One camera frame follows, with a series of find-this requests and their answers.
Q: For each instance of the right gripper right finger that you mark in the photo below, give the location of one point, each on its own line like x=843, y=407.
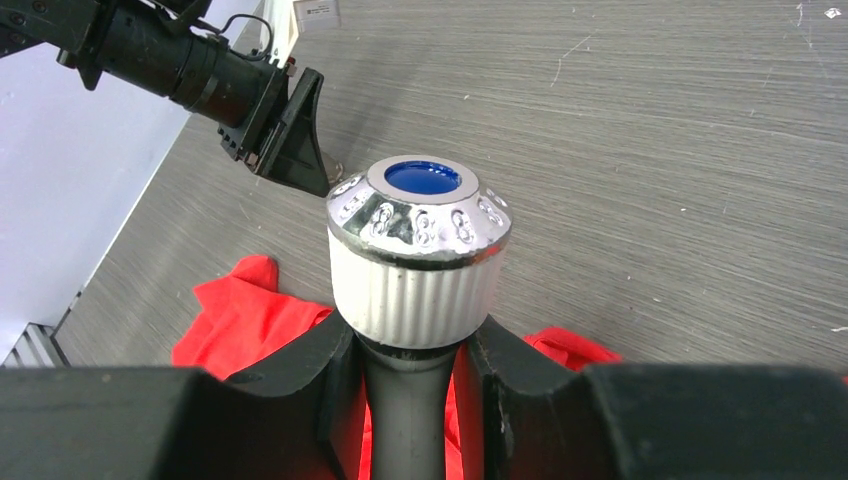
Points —
x=526, y=417

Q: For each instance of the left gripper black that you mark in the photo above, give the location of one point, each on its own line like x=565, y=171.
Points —
x=168, y=49

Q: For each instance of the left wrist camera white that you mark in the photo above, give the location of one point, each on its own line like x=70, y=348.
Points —
x=287, y=20

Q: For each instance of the red cloth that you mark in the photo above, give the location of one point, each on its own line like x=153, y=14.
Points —
x=244, y=319

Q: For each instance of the white faucet with chrome head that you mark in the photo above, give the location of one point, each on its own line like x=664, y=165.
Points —
x=416, y=246

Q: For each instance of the aluminium frame rail front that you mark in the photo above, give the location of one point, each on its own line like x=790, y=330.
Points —
x=36, y=348

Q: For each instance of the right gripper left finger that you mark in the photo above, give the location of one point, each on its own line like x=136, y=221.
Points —
x=297, y=414

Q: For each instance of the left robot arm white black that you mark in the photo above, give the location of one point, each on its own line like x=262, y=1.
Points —
x=28, y=23

